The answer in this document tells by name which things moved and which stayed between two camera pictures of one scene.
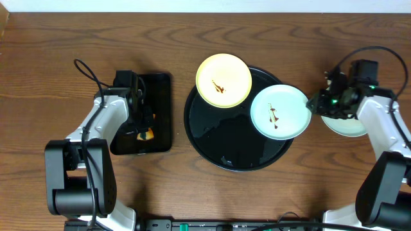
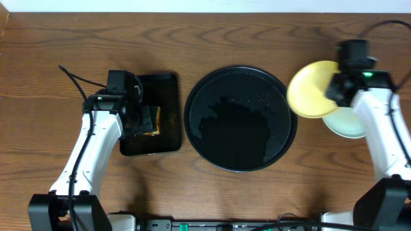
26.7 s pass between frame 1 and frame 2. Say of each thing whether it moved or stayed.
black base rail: stayed
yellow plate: moved
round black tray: stayed
